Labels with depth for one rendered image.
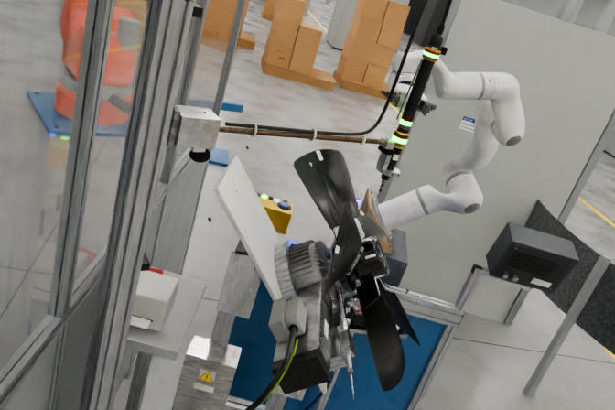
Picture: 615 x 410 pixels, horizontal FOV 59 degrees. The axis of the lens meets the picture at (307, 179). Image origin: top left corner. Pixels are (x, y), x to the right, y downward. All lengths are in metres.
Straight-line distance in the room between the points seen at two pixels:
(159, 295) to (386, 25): 8.41
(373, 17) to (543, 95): 6.33
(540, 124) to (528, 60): 0.40
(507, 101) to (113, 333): 1.39
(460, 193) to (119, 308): 1.40
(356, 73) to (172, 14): 8.73
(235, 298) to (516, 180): 2.46
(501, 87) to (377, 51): 7.91
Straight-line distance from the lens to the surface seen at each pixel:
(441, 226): 3.73
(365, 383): 2.50
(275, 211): 2.01
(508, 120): 1.98
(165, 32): 1.11
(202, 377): 1.70
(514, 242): 2.11
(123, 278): 1.34
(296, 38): 9.04
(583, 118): 3.70
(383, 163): 1.57
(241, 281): 1.58
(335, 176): 1.62
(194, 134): 1.20
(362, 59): 9.72
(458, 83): 1.83
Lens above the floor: 1.95
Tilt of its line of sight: 22 degrees down
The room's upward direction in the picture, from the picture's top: 17 degrees clockwise
